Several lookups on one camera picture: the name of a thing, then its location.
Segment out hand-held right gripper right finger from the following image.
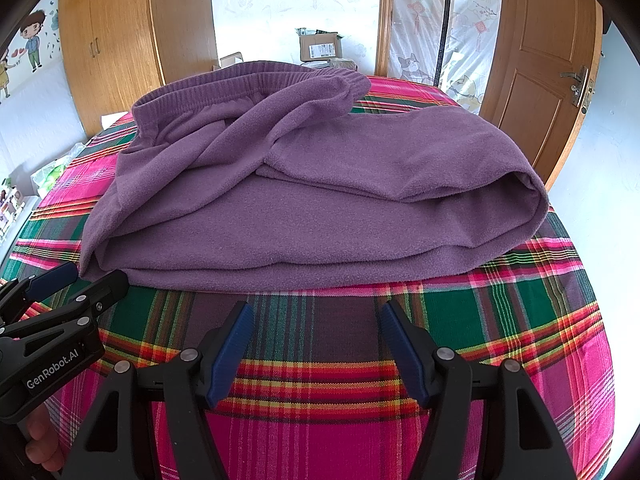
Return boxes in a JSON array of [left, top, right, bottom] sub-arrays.
[[377, 300, 566, 480]]

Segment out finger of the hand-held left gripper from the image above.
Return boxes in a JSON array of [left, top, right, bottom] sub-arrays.
[[0, 270, 131, 341], [0, 261, 81, 321]]

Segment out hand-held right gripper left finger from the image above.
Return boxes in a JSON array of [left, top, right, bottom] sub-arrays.
[[62, 302, 256, 480]]

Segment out purple fleece pants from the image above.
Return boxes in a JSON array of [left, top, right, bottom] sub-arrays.
[[80, 67, 551, 293]]

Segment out person's left hand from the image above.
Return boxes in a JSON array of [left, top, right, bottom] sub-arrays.
[[25, 404, 67, 472]]

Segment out shelf of small bottles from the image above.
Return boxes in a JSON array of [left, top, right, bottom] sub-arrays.
[[0, 175, 37, 247]]

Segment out plaid bed sheet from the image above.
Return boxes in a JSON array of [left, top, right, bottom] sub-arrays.
[[0, 75, 615, 480]]

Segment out pile of pale plastic bags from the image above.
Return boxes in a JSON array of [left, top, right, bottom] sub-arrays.
[[29, 141, 87, 197]]

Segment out wooden wardrobe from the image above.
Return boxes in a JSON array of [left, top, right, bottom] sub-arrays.
[[56, 0, 217, 137]]

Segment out brown cardboard box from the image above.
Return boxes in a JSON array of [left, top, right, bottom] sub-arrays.
[[297, 29, 347, 64]]

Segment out wooden door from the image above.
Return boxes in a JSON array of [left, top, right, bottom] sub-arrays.
[[479, 0, 604, 192]]

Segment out printed door curtain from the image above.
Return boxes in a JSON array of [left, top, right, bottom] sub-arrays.
[[392, 0, 502, 102]]

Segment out cartoon couple wall sticker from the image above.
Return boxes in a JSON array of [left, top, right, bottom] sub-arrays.
[[0, 9, 62, 107]]

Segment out metal door handle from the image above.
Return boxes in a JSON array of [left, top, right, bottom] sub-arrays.
[[560, 65, 597, 109]]

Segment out wooden door frame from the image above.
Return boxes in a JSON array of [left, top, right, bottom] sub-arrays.
[[375, 0, 397, 78]]

